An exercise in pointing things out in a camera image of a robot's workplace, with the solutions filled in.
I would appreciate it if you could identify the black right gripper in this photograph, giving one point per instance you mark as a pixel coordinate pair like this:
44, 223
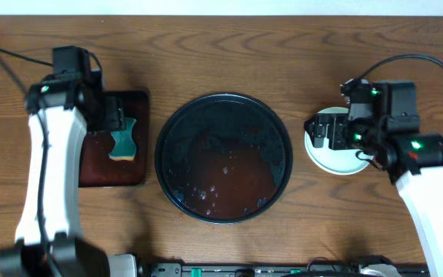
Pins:
335, 121

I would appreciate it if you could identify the rectangular black tray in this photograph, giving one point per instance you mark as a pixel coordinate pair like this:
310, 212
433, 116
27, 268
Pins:
97, 169

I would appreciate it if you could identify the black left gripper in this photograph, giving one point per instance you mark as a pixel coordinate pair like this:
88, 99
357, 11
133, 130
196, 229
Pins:
115, 108

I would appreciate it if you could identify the mint green plate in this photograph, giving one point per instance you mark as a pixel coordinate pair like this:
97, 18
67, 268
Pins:
323, 144

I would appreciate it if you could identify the round black tray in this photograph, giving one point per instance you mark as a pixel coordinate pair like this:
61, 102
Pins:
224, 158

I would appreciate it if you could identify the green orange sponge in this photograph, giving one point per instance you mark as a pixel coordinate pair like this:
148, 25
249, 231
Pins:
124, 148

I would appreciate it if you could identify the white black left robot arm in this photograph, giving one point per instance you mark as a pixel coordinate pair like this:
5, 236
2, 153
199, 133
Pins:
48, 238

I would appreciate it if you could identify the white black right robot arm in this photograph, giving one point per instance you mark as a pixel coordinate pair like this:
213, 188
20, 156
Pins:
415, 169

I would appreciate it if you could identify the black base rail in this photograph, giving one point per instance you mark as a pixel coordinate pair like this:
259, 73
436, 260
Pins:
372, 265

